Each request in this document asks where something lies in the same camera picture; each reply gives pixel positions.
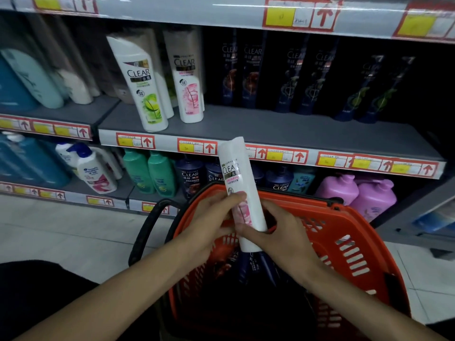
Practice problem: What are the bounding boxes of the person's right hand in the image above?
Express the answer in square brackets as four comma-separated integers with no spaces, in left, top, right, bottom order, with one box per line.
[235,199,321,285]

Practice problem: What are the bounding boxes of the person's left hand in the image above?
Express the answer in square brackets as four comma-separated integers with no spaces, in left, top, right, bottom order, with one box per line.
[177,190,248,268]

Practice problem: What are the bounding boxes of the dark red-label shampoo bottle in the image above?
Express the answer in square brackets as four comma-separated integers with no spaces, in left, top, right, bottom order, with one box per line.
[213,250,239,279]

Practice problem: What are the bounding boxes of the navy red Clear bottle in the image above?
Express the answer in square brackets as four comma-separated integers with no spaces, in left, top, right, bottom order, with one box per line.
[237,250,260,285]

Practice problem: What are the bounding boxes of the orange shopping basket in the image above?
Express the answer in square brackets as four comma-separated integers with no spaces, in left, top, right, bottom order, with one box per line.
[127,182,412,341]

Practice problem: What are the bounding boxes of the white pink-label shampoo bottle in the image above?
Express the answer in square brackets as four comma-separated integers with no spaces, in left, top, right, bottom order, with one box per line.
[217,136,268,253]
[163,29,205,124]

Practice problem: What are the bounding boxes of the grey store shelf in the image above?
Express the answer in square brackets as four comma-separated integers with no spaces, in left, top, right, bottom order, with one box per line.
[0,0,455,217]

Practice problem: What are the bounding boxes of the person's left forearm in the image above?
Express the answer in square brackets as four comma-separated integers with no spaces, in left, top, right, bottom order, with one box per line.
[14,241,205,341]

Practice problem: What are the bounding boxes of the person's right forearm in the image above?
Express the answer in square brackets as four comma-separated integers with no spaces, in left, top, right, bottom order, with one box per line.
[302,262,448,341]

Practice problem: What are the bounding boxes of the person's black trousers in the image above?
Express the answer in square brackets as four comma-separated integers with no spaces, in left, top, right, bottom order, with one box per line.
[0,260,455,341]

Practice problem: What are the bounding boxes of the navy round bottle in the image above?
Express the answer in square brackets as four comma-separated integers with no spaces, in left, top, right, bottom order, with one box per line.
[205,161,225,183]
[250,163,265,185]
[264,166,294,191]
[174,158,206,199]

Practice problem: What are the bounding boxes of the small teal bottle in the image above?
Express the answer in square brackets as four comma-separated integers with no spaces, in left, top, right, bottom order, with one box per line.
[287,166,317,195]

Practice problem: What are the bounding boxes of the green bottle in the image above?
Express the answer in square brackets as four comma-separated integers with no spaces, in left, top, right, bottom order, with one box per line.
[147,151,177,197]
[122,149,156,195]

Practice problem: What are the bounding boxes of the purple pump bottle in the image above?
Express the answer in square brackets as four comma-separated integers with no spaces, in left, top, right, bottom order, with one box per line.
[349,178,398,223]
[314,173,360,206]

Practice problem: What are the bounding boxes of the grey end rack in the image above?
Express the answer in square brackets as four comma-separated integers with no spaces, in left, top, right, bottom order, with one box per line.
[375,173,455,261]

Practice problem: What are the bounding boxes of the grey metal store shelving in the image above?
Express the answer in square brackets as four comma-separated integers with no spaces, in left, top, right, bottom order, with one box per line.
[0,0,455,214]

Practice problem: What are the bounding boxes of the white pump bottle blue cap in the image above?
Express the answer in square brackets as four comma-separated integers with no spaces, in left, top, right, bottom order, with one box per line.
[67,142,118,195]
[55,142,81,167]

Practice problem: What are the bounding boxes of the white blue tube bottle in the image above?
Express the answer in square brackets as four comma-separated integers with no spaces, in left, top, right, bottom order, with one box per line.
[412,200,455,233]

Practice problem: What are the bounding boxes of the beige bottle brown base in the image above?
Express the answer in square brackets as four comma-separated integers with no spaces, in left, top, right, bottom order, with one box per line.
[99,31,135,105]

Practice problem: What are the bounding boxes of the beige bottle white base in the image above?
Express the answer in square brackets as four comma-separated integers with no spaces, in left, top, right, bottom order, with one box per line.
[53,17,102,98]
[32,17,94,105]

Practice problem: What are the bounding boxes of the teal curvy bottle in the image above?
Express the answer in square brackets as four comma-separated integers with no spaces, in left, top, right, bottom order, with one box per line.
[0,48,64,110]

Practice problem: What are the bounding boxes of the blue square bottle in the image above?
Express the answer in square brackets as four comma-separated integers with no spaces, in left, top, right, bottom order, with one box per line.
[0,56,38,112]

